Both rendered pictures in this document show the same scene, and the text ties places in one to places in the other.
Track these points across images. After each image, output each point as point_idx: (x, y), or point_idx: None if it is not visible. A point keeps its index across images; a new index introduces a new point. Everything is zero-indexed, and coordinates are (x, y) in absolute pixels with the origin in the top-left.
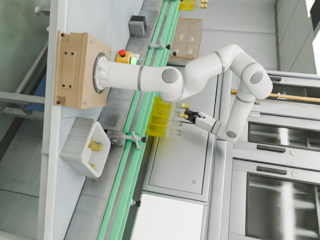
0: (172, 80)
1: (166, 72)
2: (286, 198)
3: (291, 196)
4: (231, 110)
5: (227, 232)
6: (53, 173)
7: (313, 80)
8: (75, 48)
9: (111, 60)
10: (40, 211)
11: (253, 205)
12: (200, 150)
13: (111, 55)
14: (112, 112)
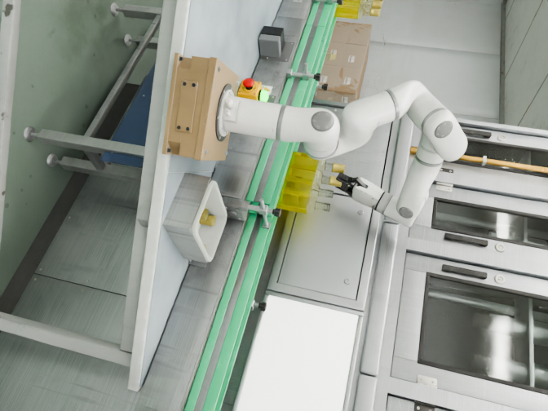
0: (324, 127)
1: (317, 116)
2: (483, 314)
3: (491, 311)
4: None
5: (391, 355)
6: (152, 247)
7: (541, 139)
8: (198, 78)
9: None
10: (129, 302)
11: (432, 321)
12: (358, 236)
13: None
14: (230, 170)
